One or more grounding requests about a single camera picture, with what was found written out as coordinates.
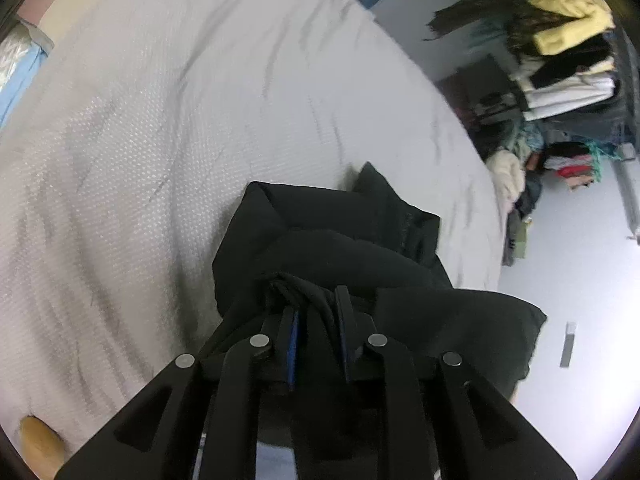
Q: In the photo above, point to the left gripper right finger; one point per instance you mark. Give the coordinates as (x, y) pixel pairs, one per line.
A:
(444, 365)

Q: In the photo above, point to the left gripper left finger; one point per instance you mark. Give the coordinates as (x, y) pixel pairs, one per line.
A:
(198, 418)

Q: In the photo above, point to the large black jacket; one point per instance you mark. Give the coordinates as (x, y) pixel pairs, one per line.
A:
(291, 247)

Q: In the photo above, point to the pile of clothes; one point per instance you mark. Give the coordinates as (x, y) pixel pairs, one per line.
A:
(514, 169)

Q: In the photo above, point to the yellow cloth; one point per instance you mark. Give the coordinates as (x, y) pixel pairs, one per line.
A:
(42, 448)

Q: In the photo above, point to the green box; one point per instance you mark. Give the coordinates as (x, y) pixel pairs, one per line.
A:
(520, 242)

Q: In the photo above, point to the light grey bed cover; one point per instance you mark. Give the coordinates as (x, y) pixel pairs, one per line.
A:
(124, 161)

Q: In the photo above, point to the teal hanger with small garments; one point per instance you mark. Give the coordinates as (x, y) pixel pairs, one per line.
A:
(578, 163)

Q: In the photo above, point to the white air conditioner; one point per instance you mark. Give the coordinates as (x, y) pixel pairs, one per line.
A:
(626, 170)

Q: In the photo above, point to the black storage rack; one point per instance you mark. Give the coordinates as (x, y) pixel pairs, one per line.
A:
(483, 97)

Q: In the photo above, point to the white hanging sweater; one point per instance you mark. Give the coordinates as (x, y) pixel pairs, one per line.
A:
(590, 86)

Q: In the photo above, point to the light blue sheet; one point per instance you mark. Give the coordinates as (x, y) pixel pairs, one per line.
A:
(21, 79)

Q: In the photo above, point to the black hanging jacket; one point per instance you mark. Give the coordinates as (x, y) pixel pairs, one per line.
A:
(565, 64)

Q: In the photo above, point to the brown patterned hanging scarf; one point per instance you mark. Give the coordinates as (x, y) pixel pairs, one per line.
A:
(465, 12)

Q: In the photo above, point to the yellow hanging hoodie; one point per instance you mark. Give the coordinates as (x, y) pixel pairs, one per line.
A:
(588, 18)

